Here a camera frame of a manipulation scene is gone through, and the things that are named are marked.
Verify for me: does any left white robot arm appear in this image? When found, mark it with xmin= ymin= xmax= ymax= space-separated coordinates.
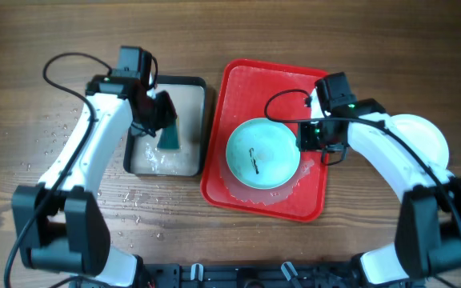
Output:
xmin=3 ymin=75 xmax=175 ymax=287

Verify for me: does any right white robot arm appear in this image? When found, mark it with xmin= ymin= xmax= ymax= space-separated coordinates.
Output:
xmin=297 ymin=96 xmax=461 ymax=287

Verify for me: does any light blue plate top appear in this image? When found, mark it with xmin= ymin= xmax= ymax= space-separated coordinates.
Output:
xmin=226 ymin=118 xmax=301 ymax=190

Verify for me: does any right black cable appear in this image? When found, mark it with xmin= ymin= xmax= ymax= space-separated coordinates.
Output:
xmin=263 ymin=89 xmax=461 ymax=288

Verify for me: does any green yellow sponge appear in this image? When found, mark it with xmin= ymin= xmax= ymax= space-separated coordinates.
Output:
xmin=157 ymin=120 xmax=180 ymax=150

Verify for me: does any white plate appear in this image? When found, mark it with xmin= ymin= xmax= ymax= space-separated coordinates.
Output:
xmin=391 ymin=114 xmax=450 ymax=168

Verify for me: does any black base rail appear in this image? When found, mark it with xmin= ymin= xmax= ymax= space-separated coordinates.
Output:
xmin=66 ymin=249 xmax=431 ymax=288

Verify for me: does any black water tray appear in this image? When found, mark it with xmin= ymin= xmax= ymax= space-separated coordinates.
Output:
xmin=123 ymin=75 xmax=214 ymax=177

